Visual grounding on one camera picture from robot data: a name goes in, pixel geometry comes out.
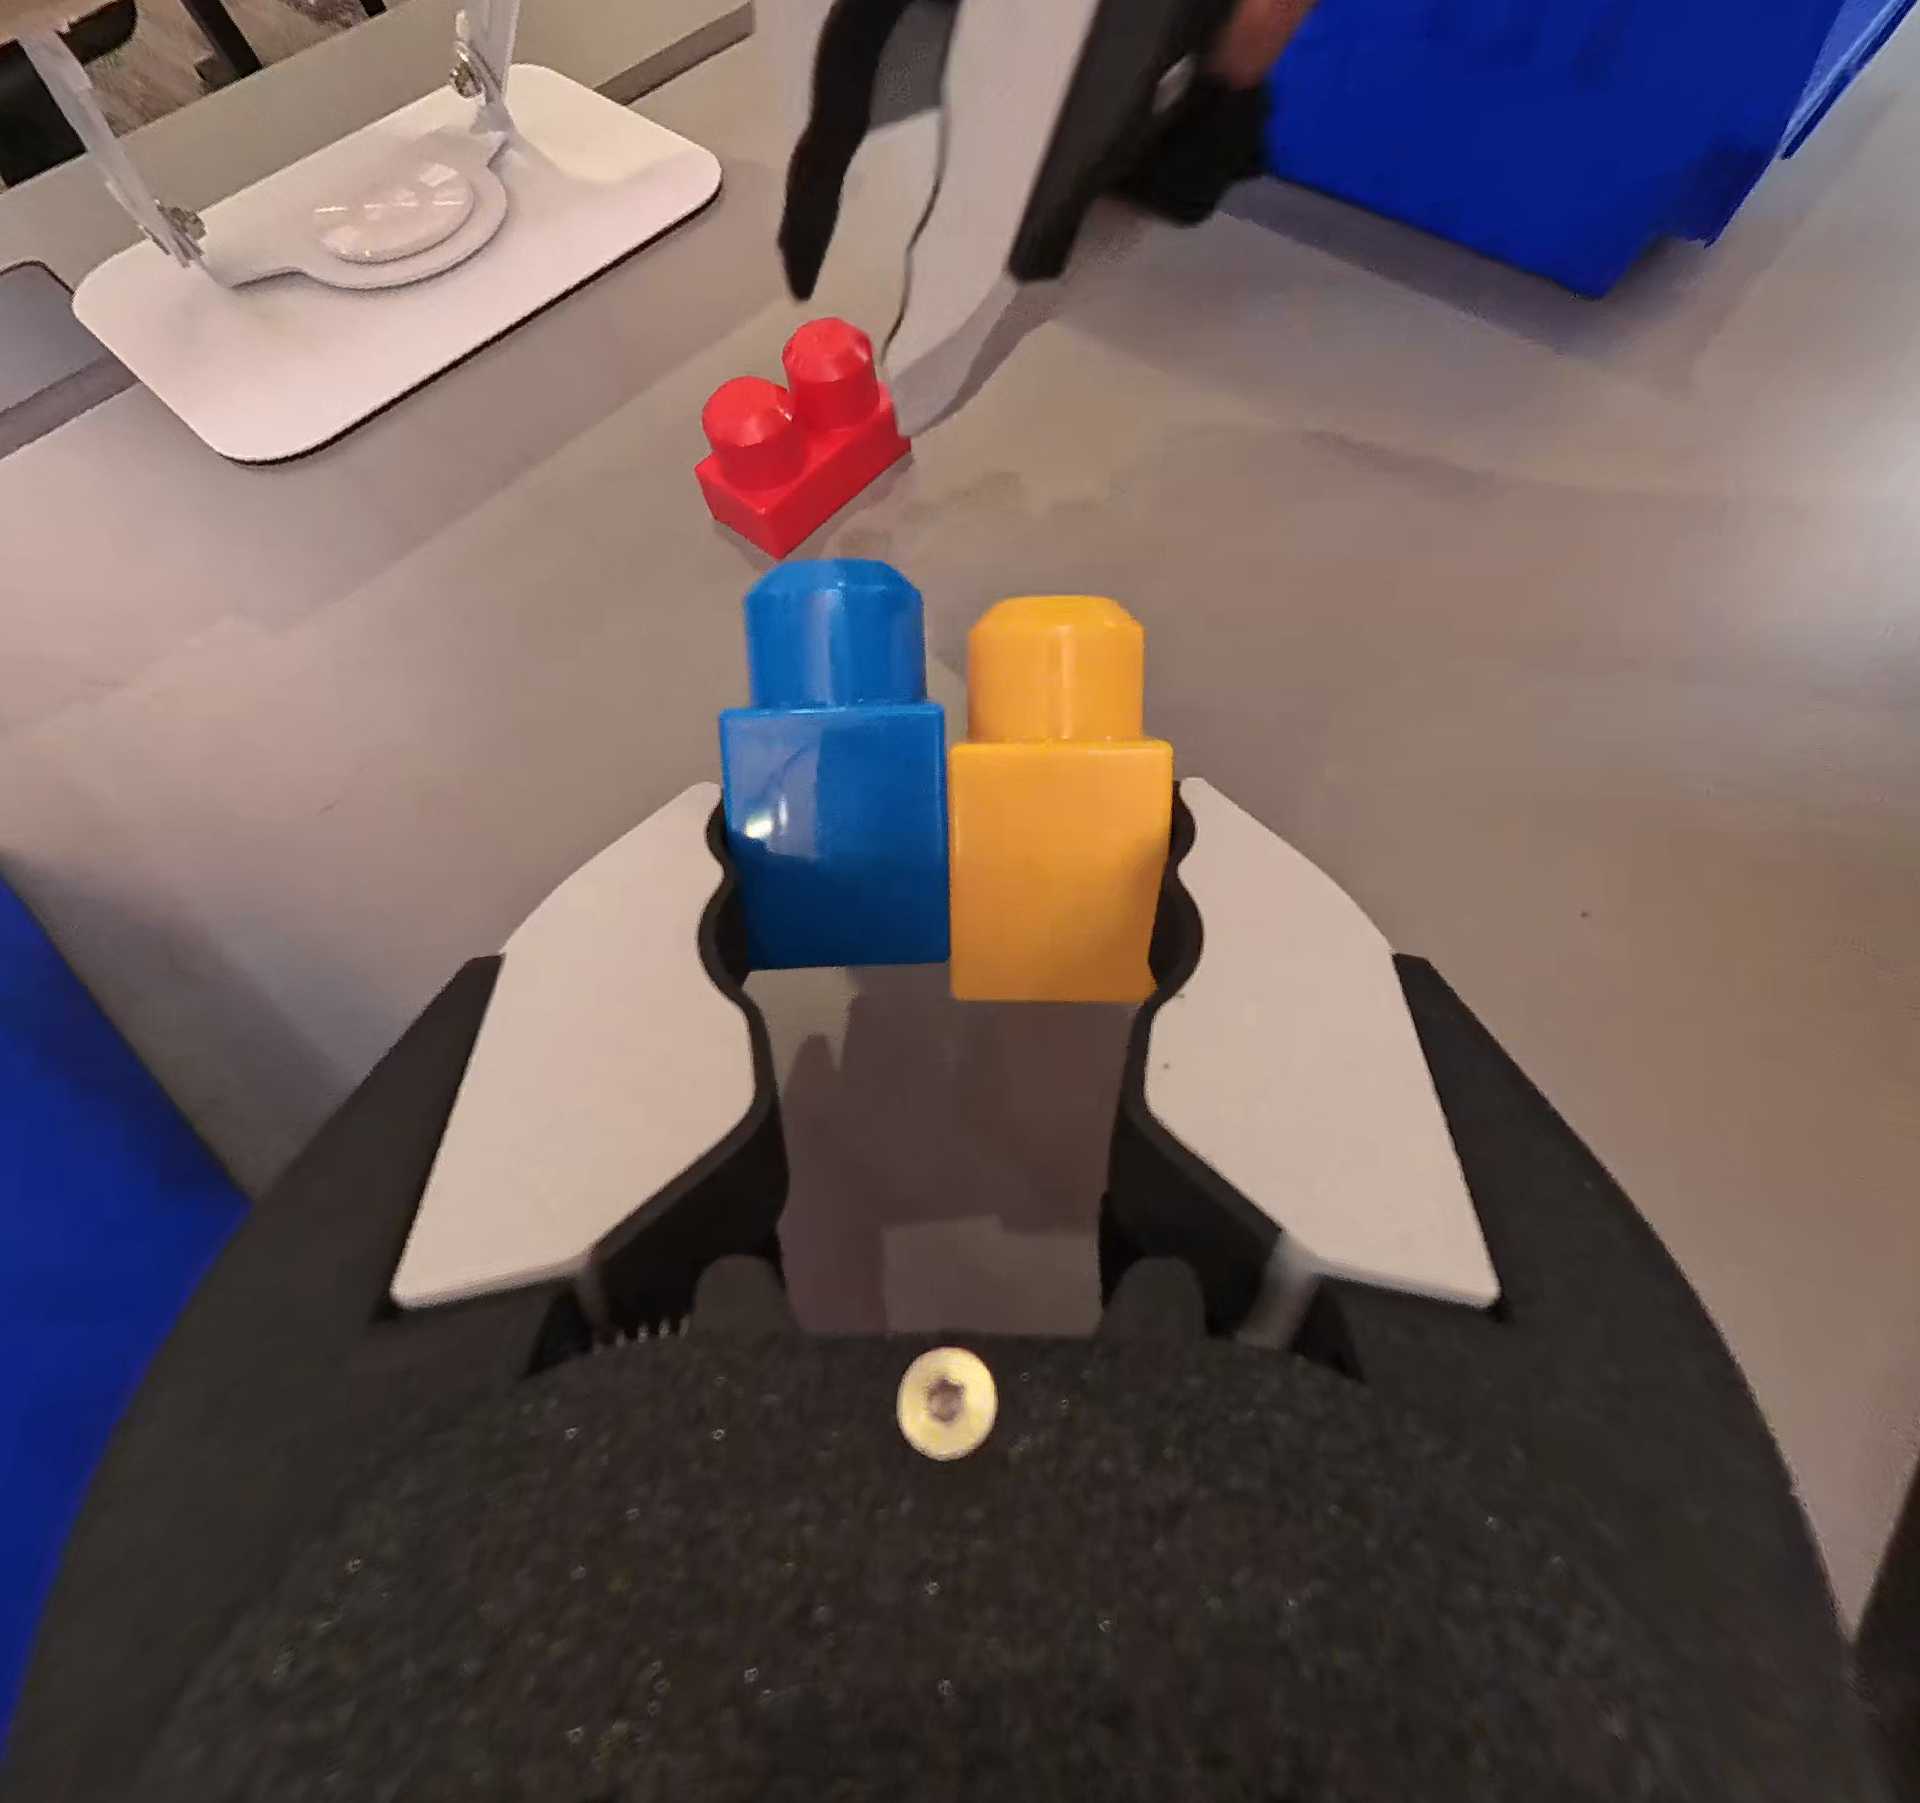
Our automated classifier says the grey desk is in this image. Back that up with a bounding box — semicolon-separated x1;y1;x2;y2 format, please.
0;0;1920;1685

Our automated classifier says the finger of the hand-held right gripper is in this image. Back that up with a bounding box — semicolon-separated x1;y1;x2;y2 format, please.
778;0;964;305
885;0;1119;372

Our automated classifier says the red two-stud block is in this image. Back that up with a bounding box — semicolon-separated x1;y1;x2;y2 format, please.
691;320;916;563

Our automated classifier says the blue single-stud block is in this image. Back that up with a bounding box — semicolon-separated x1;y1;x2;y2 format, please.
717;557;954;973

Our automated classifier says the white folding stand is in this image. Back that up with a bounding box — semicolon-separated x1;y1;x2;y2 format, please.
20;0;726;469

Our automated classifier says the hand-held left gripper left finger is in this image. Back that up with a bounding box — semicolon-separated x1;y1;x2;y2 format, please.
390;781;791;1334

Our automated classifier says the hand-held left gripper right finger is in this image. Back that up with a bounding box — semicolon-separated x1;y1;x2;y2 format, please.
1104;779;1504;1334

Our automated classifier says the blue plastic bin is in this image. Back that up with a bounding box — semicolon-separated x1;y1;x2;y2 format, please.
1262;0;1920;301
0;875;250;1685

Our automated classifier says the orange single-stud block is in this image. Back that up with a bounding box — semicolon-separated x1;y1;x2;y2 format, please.
945;596;1174;1006

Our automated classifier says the person's dark sweatshirt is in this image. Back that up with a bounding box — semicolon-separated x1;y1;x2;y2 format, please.
1852;1541;1920;1803

